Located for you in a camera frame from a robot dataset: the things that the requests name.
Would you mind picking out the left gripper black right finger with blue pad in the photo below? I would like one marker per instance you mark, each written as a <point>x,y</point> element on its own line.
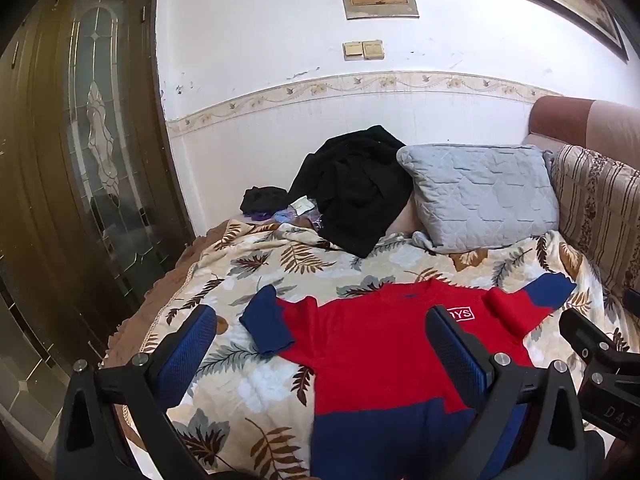
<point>528,423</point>

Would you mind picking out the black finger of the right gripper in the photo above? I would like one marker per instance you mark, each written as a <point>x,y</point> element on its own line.
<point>587,340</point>

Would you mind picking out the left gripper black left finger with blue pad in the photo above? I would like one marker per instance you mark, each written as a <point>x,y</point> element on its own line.
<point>91,443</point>

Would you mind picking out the red and blue sweater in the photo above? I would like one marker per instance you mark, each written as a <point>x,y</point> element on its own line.
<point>384,407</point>

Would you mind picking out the leaf-patterned beige blanket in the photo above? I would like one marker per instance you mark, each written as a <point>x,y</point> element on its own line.
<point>247,412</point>

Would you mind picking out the striped brown floral cushion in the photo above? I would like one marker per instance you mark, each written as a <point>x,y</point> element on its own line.
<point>599,213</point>

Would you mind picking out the grey quilted pillow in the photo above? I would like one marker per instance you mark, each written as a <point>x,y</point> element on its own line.
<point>479,196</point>

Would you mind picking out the pink upholstered headboard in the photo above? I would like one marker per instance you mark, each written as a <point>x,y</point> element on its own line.
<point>608,128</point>

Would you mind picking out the brown door with glass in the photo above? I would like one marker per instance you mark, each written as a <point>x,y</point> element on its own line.
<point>91,213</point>

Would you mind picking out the small black cloth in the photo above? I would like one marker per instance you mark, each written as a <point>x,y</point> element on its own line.
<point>266,200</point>

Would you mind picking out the small purple cloth pile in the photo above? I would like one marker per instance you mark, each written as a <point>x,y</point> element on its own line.
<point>303,212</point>

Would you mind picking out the large black garment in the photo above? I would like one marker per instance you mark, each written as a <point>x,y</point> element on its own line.
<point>358,186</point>

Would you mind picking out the beige wall switch right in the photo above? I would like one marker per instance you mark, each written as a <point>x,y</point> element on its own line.
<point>373,50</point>

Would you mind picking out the beige wall switch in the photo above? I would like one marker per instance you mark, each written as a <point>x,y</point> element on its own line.
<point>373,50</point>
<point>352,50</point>

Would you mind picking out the beige wall switch left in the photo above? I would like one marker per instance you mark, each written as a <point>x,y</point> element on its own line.
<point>352,50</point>

